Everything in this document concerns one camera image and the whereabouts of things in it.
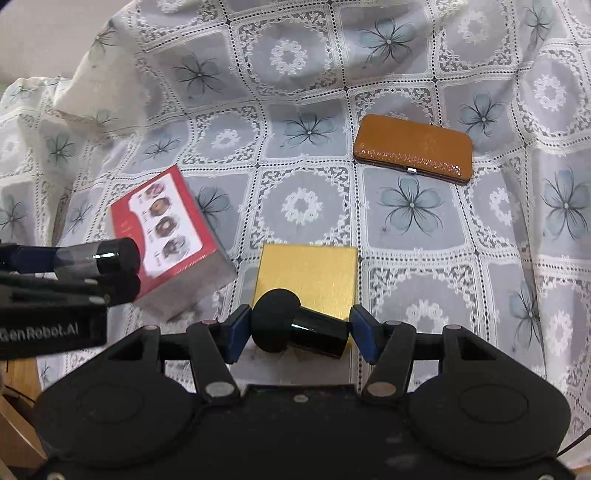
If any clear cap with black end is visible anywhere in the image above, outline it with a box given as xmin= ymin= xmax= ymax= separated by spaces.
xmin=53 ymin=237 xmax=141 ymax=279

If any black puff applicator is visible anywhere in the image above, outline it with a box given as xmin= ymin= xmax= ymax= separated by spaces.
xmin=252 ymin=288 xmax=352 ymax=358

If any yellow box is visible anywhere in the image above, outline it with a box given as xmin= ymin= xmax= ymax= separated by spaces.
xmin=252 ymin=244 xmax=358 ymax=352

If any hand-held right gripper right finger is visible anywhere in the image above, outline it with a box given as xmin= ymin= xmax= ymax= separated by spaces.
xmin=349 ymin=305 xmax=525 ymax=407

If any brown leather case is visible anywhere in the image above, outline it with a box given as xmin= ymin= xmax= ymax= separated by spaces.
xmin=353 ymin=114 xmax=474 ymax=186

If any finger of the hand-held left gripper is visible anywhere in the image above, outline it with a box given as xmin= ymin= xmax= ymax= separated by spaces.
xmin=0 ymin=272 xmax=141 ymax=308
xmin=0 ymin=244 xmax=58 ymax=277

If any floral lace bed cover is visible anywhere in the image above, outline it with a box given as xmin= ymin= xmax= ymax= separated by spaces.
xmin=0 ymin=0 xmax=591 ymax=462

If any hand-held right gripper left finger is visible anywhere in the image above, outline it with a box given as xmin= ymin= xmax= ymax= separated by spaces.
xmin=92 ymin=305 xmax=253 ymax=407

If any red picture box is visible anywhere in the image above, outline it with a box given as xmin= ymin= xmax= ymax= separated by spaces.
xmin=111 ymin=165 xmax=238 ymax=321

